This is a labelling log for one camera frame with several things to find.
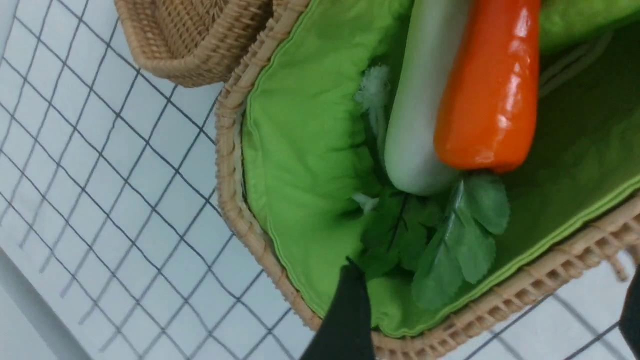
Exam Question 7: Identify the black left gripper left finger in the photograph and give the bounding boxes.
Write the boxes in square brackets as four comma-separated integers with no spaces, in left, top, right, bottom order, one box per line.
[301,257,376,360]

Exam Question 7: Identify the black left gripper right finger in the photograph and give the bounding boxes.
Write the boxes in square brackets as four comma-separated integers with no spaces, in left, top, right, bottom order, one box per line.
[618,265,640,358]

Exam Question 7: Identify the orange carrot with leaves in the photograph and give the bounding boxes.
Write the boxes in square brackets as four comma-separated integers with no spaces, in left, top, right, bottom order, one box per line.
[352,0,541,310]

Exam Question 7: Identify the white radish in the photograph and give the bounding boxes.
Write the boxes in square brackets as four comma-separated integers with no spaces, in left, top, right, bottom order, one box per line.
[383,0,472,196]

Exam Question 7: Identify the woven wicker basket green lining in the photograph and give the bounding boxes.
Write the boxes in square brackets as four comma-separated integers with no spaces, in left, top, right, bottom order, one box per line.
[215,0,639,360]

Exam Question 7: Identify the white grid-pattern tablecloth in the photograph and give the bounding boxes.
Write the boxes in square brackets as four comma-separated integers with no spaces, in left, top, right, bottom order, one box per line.
[0,0,640,360]

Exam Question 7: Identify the woven wicker basket lid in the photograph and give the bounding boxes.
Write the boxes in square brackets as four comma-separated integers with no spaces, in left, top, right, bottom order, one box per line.
[114,0,282,88]

